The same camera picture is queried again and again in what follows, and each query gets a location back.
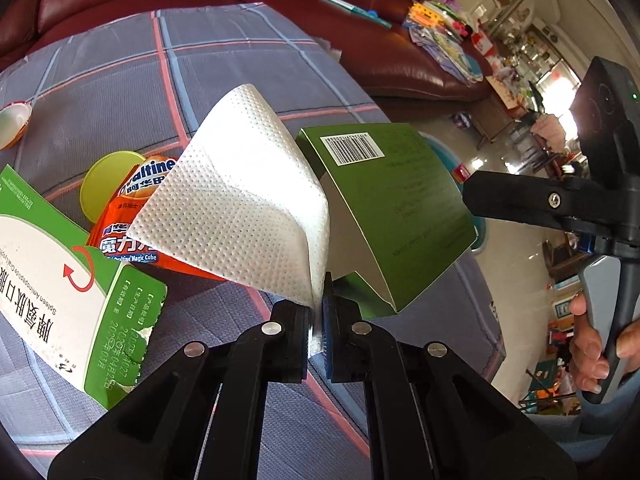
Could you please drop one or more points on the orange snack packet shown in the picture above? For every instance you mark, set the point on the orange snack packet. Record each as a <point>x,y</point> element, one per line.
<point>122,220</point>

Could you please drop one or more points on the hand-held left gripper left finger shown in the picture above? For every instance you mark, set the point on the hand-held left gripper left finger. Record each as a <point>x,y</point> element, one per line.
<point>295,340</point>

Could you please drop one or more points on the teal plastic bin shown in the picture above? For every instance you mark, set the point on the teal plastic bin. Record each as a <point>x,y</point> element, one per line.
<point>442,155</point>

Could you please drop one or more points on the person's blue-grey trousers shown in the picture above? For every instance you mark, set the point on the person's blue-grey trousers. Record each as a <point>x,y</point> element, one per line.
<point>560,435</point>

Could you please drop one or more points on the blue plaid tablecloth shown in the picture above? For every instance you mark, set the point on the blue plaid tablecloth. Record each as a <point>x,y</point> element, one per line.
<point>225,60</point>

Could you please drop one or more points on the teal book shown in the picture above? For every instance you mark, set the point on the teal book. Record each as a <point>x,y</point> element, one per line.
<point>350,7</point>

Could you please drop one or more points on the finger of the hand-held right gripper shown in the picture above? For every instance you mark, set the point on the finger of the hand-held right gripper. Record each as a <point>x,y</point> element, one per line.
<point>510,200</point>

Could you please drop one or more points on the white green medicine box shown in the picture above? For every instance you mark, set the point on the white green medicine box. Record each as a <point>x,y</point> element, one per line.
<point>65,285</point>

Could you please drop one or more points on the wooden cabinet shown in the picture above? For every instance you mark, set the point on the wooden cabinet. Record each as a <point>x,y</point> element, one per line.
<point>495,115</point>

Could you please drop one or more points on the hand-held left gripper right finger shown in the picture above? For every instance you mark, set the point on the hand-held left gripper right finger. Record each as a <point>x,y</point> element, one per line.
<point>327,340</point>

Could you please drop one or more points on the person's right hand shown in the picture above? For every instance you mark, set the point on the person's right hand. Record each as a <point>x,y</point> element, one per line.
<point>587,355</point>

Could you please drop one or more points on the stack of colourful booklets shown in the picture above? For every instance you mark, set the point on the stack of colourful booklets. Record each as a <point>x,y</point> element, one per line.
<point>445,45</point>

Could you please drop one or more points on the white paper tissue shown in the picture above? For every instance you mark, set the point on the white paper tissue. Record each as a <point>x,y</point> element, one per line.
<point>240,200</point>

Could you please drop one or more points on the yellow-green round lid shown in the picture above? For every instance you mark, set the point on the yellow-green round lid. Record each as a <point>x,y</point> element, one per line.
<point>100,185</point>

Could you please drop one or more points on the blue white ball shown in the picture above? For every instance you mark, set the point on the blue white ball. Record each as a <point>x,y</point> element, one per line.
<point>462,119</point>

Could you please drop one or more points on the green cardboard box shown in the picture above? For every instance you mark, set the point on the green cardboard box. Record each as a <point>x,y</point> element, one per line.
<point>400,200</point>

